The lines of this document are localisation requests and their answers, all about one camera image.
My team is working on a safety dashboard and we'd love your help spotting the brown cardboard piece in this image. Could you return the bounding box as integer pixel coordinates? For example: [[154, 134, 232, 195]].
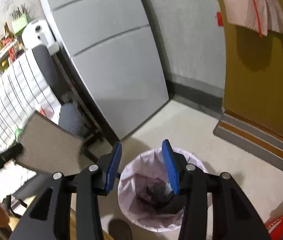
[[16, 111, 82, 176]]

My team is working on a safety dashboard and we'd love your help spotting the green plastic bottle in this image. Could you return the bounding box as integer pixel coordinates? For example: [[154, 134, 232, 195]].
[[14, 128, 23, 141]]

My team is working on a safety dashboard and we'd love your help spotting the trash bin with pink bag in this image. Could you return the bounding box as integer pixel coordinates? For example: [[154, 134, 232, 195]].
[[117, 147, 214, 233]]

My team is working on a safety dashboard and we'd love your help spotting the kitchen shelf with condiments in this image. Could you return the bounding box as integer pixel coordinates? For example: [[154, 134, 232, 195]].
[[0, 3, 29, 74]]

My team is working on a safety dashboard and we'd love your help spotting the yellow floor mat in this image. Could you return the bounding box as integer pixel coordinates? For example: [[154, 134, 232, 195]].
[[10, 191, 113, 239]]

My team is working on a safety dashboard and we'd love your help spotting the grey office chair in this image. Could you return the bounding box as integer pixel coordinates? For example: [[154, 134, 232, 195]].
[[5, 44, 100, 217]]

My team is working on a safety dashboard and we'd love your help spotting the red plastic bag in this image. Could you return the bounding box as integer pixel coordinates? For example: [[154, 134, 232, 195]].
[[265, 215, 283, 240]]

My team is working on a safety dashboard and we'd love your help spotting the striped door mat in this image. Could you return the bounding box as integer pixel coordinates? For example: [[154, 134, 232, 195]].
[[213, 109, 283, 171]]

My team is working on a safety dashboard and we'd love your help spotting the black white checkered cloth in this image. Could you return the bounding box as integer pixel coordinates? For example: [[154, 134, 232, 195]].
[[0, 46, 61, 152]]

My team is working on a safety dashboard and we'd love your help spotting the brown wooden door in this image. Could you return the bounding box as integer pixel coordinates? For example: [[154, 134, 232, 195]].
[[218, 0, 283, 135]]

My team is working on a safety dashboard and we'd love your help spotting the white rice cooker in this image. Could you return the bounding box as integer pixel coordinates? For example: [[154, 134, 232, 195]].
[[22, 19, 60, 56]]

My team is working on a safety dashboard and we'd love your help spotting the grey refrigerator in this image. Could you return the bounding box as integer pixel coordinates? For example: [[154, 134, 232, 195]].
[[40, 0, 169, 139]]

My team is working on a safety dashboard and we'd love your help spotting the pink hanging cloth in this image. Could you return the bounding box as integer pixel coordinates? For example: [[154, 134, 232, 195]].
[[223, 0, 283, 36]]

